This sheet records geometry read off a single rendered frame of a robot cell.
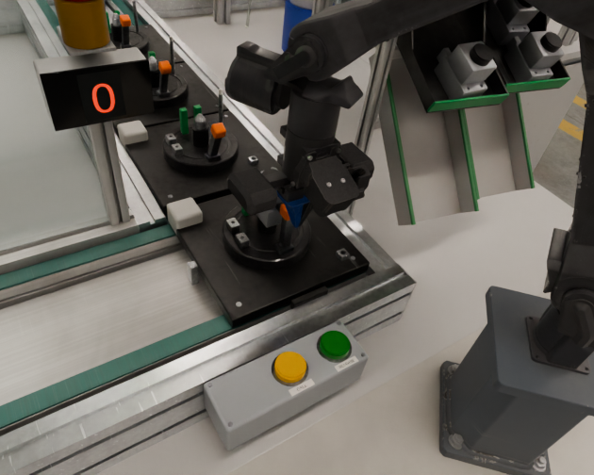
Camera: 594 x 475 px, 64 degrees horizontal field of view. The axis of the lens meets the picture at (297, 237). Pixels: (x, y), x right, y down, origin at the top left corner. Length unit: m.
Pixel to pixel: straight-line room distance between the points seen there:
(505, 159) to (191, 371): 0.68
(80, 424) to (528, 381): 0.50
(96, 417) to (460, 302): 0.62
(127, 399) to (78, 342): 0.14
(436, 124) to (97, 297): 0.62
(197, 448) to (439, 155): 0.59
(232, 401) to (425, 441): 0.29
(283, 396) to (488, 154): 0.59
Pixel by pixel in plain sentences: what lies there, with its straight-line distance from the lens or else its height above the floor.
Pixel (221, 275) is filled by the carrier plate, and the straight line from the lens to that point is 0.70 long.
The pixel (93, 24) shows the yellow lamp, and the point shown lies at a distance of 0.60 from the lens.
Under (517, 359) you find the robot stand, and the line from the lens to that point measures 0.61.
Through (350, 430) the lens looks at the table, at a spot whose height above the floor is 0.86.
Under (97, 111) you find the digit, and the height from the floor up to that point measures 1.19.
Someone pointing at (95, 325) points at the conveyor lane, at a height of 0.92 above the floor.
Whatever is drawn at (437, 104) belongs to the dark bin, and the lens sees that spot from 0.69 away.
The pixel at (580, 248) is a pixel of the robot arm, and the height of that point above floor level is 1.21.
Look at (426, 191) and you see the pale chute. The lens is 0.84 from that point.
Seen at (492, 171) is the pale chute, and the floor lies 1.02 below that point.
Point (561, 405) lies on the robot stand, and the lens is 0.61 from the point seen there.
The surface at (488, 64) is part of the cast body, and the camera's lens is 0.72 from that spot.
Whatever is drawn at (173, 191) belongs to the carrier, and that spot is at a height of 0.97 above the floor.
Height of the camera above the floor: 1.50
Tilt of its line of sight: 44 degrees down
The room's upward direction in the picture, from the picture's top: 9 degrees clockwise
